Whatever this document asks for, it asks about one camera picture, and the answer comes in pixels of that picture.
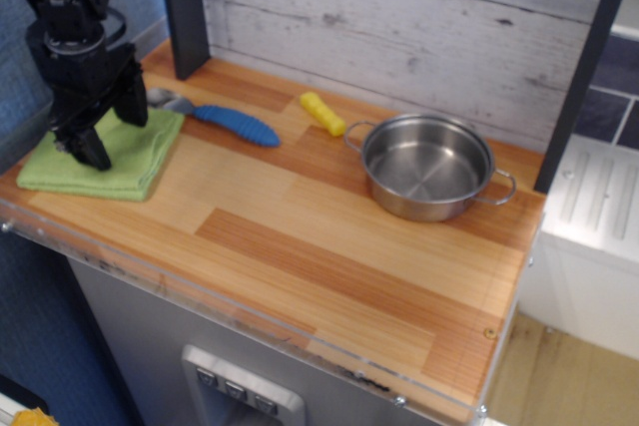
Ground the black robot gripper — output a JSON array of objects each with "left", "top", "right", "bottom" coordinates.
[{"left": 26, "top": 21, "right": 148, "bottom": 172}]

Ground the green cloth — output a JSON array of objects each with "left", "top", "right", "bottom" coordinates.
[{"left": 17, "top": 109, "right": 185, "bottom": 202}]

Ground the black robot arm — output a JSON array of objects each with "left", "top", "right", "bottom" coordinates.
[{"left": 26, "top": 0, "right": 148, "bottom": 171}]

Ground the yellow plastic corn piece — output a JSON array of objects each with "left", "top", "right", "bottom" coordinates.
[{"left": 300, "top": 92, "right": 346, "bottom": 137}]

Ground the silver dispenser button panel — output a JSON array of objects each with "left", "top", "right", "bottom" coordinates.
[{"left": 182, "top": 344, "right": 307, "bottom": 425}]

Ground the yellow object bottom left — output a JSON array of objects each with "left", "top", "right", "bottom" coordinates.
[{"left": 10, "top": 408, "right": 59, "bottom": 426}]

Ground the stainless steel pot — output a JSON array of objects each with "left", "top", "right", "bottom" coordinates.
[{"left": 343, "top": 114, "right": 517, "bottom": 222}]

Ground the white ribbed cabinet top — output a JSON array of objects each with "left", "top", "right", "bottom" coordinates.
[{"left": 542, "top": 135, "right": 638, "bottom": 262}]

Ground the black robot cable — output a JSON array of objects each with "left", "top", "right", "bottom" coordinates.
[{"left": 104, "top": 6, "right": 129, "bottom": 48}]

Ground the dark left shelf post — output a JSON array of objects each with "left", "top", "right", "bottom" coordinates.
[{"left": 165, "top": 0, "right": 210, "bottom": 80}]

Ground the dark shelf post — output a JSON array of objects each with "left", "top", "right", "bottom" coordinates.
[
  {"left": 165, "top": 0, "right": 210, "bottom": 80},
  {"left": 534, "top": 0, "right": 623, "bottom": 194}
]

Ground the blue handled metal spoon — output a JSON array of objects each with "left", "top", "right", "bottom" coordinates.
[{"left": 147, "top": 88, "right": 281, "bottom": 148}]

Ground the dark right shelf post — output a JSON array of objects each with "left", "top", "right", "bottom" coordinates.
[{"left": 534, "top": 0, "right": 623, "bottom": 194}]

